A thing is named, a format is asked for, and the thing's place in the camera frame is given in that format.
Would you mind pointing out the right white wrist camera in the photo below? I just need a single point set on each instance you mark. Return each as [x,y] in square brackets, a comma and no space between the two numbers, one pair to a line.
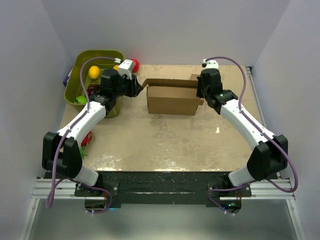
[210,64]

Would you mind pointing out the small closed cardboard box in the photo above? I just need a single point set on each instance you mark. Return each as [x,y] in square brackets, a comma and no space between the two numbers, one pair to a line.
[194,77]

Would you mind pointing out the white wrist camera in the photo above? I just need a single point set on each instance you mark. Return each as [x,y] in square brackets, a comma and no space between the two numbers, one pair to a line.
[126,67]
[210,64]

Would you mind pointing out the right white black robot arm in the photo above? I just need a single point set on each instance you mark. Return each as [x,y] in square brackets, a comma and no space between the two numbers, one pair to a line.
[266,158]

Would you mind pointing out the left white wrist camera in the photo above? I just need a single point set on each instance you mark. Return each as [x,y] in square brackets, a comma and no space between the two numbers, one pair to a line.
[126,67]

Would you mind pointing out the dark purple grapes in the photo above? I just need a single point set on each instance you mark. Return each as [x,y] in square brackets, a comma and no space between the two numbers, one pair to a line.
[93,88]

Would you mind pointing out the blue white booklet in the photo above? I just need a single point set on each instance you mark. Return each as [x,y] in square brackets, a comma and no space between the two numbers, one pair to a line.
[67,77]

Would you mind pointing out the red apple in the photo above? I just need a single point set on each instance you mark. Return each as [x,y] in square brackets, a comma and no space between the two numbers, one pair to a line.
[136,65]

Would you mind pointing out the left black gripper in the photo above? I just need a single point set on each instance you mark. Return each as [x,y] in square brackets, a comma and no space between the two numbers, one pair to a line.
[135,87]

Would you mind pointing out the small orange fruit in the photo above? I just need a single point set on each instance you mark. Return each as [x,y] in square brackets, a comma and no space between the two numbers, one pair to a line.
[115,67]

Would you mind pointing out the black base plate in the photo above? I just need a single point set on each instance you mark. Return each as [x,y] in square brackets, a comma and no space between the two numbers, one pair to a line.
[117,188]

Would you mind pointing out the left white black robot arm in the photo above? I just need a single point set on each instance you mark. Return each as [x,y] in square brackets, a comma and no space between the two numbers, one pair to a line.
[61,150]

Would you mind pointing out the yellow lemon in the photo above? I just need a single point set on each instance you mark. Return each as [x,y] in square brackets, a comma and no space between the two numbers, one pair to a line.
[94,72]

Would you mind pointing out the aluminium frame rail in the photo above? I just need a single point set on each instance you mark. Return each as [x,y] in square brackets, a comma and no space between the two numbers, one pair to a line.
[50,187]

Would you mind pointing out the brown cardboard box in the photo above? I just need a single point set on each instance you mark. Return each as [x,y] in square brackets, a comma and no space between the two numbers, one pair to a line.
[172,96]

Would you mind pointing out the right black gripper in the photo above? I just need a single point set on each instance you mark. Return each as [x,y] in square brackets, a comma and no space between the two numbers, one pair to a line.
[198,93]

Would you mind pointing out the pink dragon fruit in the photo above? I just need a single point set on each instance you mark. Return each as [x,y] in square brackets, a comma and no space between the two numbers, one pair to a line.
[85,142]

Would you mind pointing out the green plastic basket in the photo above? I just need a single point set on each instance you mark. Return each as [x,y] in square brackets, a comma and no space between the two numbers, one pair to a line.
[74,88]

